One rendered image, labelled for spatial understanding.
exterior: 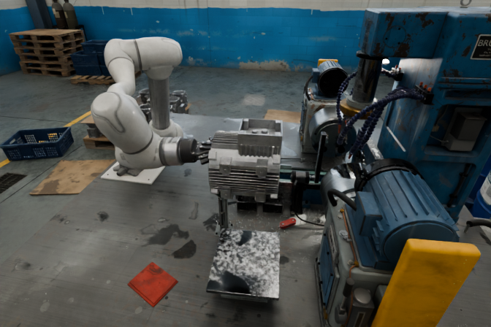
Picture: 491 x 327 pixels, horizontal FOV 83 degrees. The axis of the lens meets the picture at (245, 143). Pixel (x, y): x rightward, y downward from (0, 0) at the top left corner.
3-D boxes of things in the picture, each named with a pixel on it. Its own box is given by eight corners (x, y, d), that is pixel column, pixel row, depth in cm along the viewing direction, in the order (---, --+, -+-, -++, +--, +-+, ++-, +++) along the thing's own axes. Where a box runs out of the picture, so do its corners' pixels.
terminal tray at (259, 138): (280, 140, 86) (282, 120, 82) (280, 159, 76) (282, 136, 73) (242, 138, 87) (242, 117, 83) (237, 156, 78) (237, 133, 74)
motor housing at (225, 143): (278, 172, 97) (281, 124, 87) (277, 211, 81) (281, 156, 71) (221, 168, 99) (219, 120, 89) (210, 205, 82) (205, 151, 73)
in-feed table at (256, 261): (278, 252, 118) (279, 233, 112) (277, 318, 94) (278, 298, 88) (222, 247, 120) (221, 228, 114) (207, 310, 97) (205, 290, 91)
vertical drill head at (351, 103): (369, 125, 136) (396, 17, 112) (381, 143, 120) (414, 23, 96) (332, 123, 138) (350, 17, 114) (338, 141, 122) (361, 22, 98)
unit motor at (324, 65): (332, 113, 210) (342, 56, 189) (340, 133, 181) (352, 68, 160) (298, 112, 212) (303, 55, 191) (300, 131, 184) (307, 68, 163)
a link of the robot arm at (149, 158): (169, 174, 88) (150, 153, 77) (123, 176, 90) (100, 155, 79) (174, 146, 93) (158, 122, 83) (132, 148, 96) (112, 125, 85)
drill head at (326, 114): (342, 133, 188) (348, 98, 176) (354, 163, 157) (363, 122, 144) (305, 131, 191) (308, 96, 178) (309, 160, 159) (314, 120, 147)
